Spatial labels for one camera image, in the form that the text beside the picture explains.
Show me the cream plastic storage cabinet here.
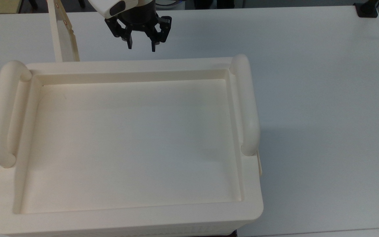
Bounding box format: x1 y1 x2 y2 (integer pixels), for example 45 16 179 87
0 54 264 237

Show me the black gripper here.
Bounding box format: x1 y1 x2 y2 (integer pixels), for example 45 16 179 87
105 0 172 52

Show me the cream cabinet door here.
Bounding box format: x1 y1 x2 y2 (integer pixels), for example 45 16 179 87
47 0 80 62

